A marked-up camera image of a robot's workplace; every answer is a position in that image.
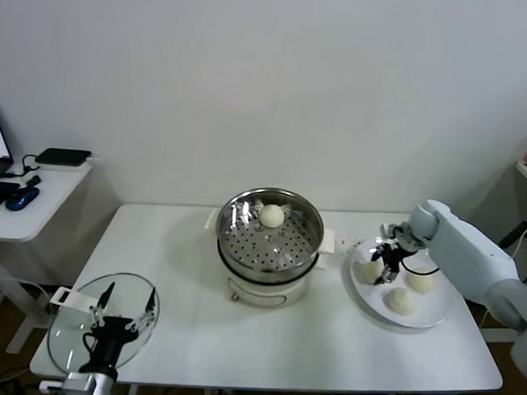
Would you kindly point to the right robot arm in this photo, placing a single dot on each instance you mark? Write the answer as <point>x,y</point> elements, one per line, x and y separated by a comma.
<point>462,252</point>

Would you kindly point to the blue computer mouse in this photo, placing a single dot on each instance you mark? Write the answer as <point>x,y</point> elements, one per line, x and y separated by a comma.
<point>22,198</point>

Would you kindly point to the round glass pot lid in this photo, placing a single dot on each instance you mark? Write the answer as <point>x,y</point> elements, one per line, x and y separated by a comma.
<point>65,337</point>

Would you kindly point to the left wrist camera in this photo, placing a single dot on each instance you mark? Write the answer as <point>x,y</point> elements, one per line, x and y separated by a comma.
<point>51,387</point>

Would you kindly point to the stainless steel steamer basket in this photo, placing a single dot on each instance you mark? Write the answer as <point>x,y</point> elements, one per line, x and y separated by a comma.
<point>251,273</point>

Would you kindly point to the white side desk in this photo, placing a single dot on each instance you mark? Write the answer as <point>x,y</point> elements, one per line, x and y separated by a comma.
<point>35,218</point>

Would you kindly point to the white round plate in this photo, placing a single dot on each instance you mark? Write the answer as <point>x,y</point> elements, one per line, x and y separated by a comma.
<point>433,310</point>

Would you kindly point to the flat black box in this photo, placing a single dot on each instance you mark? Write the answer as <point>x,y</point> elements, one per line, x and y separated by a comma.
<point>64,156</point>

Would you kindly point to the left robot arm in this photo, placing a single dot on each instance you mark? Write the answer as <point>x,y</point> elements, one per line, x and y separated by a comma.
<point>98,385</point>

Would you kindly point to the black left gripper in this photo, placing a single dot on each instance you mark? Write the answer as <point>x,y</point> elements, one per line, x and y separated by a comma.
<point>108,336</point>

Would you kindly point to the white steamed baozi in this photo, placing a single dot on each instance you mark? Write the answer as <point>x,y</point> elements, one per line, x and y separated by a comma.
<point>368,273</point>
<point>402,301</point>
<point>271,215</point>
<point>421,284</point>

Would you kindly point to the small black dongle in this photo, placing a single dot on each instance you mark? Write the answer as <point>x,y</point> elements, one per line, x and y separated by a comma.
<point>32,181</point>

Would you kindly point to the white electric cooker pot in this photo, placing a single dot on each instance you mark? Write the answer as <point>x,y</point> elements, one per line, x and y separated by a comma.
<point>259,295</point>

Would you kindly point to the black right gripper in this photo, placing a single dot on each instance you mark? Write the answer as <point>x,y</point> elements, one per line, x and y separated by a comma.
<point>392,255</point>

